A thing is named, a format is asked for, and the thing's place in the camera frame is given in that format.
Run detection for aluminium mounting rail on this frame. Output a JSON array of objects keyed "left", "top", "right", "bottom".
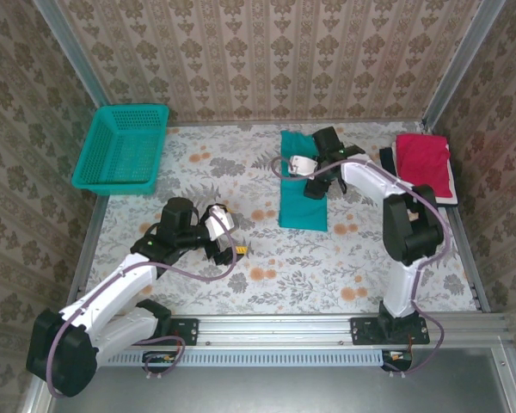
[{"left": 46, "top": 313, "right": 511, "bottom": 346}]

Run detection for red folded t-shirt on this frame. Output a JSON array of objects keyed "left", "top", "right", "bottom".
[{"left": 395, "top": 133, "right": 452, "bottom": 199}]

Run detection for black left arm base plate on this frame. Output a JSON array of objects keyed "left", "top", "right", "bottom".
[{"left": 122, "top": 317, "right": 199, "bottom": 347}]

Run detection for grey metal panel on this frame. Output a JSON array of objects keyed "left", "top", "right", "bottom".
[{"left": 46, "top": 348, "right": 516, "bottom": 413}]

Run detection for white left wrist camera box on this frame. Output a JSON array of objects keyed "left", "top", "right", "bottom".
[{"left": 206, "top": 205, "right": 237, "bottom": 241}]

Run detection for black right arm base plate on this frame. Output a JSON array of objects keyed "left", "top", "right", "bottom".
[{"left": 350, "top": 317, "right": 430, "bottom": 347}]

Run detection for stack of folded clothes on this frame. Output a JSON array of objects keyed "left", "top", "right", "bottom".
[{"left": 378, "top": 145, "right": 459, "bottom": 209}]

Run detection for aluminium frame post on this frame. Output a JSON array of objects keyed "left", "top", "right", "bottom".
[
  {"left": 423, "top": 0, "right": 508, "bottom": 130},
  {"left": 33, "top": 0, "right": 126, "bottom": 137}
]

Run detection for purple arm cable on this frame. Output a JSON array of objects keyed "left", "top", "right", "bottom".
[
  {"left": 269, "top": 155, "right": 452, "bottom": 375},
  {"left": 45, "top": 213, "right": 237, "bottom": 397}
]

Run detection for black connector box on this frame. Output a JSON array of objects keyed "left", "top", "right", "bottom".
[
  {"left": 142, "top": 350, "right": 178, "bottom": 374},
  {"left": 380, "top": 348, "right": 414, "bottom": 372}
]

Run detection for teal t-shirt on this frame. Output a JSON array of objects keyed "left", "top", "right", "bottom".
[{"left": 278, "top": 131, "right": 329, "bottom": 232}]

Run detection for floral tablecloth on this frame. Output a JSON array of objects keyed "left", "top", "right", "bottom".
[{"left": 79, "top": 121, "right": 478, "bottom": 315}]

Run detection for teal plastic basket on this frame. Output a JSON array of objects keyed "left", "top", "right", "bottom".
[{"left": 71, "top": 104, "right": 170, "bottom": 197}]

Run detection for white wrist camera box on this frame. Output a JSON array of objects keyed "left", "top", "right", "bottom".
[
  {"left": 206, "top": 205, "right": 237, "bottom": 241},
  {"left": 288, "top": 154, "right": 320, "bottom": 180}
]

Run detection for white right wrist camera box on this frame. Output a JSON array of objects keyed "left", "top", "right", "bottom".
[{"left": 288, "top": 154, "right": 320, "bottom": 180}]

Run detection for white folded t-shirt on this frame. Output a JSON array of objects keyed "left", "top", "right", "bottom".
[{"left": 390, "top": 139, "right": 459, "bottom": 205}]

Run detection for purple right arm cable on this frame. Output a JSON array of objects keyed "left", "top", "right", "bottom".
[{"left": 269, "top": 155, "right": 452, "bottom": 375}]

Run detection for grey slotted cable duct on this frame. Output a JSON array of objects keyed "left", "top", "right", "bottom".
[{"left": 98, "top": 348, "right": 384, "bottom": 368}]

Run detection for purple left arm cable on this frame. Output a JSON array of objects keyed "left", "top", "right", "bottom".
[{"left": 45, "top": 213, "right": 237, "bottom": 397}]

